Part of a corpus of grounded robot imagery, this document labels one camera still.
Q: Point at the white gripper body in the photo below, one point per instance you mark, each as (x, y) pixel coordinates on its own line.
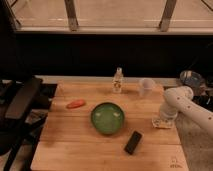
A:
(168, 112)

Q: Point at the white sponge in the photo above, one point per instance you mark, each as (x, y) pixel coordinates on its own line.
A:
(162, 123)

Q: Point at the translucent plastic cup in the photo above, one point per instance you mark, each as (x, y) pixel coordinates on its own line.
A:
(146, 85)

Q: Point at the black chair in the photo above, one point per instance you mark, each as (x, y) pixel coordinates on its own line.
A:
(17, 130)

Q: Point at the clear small bottle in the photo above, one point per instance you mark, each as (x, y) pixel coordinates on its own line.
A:
(117, 80)

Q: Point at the black rectangular block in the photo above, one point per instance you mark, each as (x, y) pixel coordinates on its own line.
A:
(133, 142)

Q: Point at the orange carrot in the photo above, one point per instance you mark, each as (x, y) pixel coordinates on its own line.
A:
(76, 104)

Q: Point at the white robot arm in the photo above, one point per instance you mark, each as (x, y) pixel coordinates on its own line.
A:
(179, 99)

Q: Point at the green bowl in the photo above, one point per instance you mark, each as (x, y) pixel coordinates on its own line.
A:
(107, 118)

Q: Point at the blue round plate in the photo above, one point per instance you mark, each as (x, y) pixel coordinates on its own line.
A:
(191, 78)

